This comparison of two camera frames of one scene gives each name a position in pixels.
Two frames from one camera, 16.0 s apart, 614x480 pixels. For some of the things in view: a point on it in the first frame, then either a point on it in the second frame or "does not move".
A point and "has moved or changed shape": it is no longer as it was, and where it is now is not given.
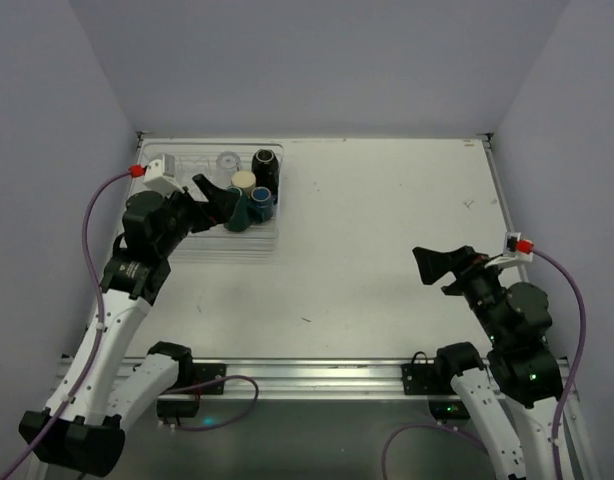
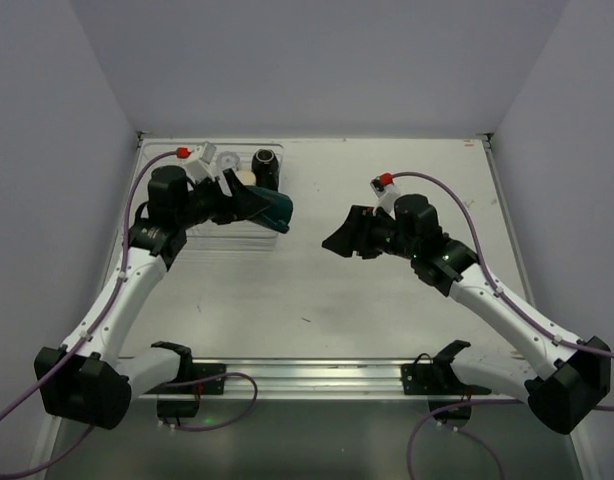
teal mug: [240, 216] has moved or changed shape
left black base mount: [188, 374] does not move
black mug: [266, 165] does not move
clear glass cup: [227, 164] does not move
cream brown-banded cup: [246, 181] does not move
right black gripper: [464, 270] → [364, 232]
